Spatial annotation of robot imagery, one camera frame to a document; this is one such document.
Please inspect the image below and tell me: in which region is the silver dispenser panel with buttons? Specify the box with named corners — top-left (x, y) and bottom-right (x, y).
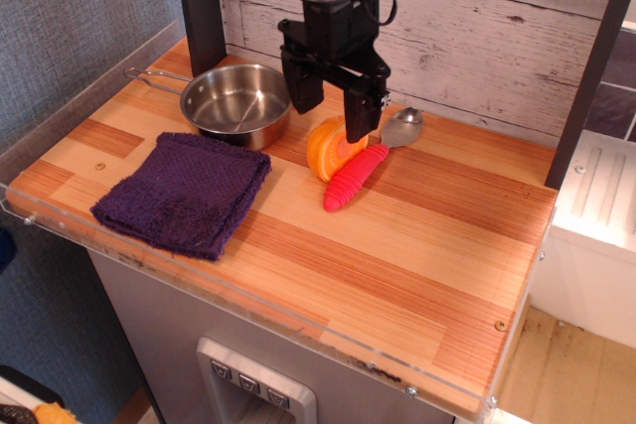
top-left (197, 337), bottom-right (318, 423)

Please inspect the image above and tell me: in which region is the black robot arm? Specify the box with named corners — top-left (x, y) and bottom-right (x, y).
top-left (278, 0), bottom-right (398, 143)

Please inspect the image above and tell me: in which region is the clear acrylic edge guard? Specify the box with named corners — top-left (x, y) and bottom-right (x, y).
top-left (7, 176), bottom-right (557, 421)

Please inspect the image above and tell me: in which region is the small steel saucepan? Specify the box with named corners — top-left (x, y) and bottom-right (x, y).
top-left (124, 64), bottom-right (292, 150)

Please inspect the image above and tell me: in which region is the orange object bottom left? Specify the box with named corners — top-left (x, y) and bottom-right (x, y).
top-left (33, 402), bottom-right (79, 424)

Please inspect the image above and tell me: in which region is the orange toy half slice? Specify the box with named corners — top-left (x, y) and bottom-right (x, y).
top-left (306, 116), bottom-right (369, 183)

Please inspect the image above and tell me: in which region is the purple folded rag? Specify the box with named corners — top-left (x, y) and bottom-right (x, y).
top-left (91, 132), bottom-right (271, 261)

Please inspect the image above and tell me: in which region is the red handled metal spoon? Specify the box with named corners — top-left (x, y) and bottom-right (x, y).
top-left (323, 107), bottom-right (424, 212)

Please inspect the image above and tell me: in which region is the dark left wooden post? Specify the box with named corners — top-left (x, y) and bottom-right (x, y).
top-left (181, 0), bottom-right (227, 76)

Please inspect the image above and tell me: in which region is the white toy sink drainboard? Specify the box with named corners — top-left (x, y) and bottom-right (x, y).
top-left (554, 131), bottom-right (635, 251)

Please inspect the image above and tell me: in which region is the dark right wooden post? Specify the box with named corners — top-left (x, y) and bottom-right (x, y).
top-left (545, 0), bottom-right (631, 190)

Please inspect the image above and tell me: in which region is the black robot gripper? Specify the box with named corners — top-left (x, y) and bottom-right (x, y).
top-left (278, 0), bottom-right (391, 144)

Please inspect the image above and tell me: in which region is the dark wooden post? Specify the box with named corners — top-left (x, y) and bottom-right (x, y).
top-left (545, 0), bottom-right (631, 190)
top-left (181, 0), bottom-right (227, 76)

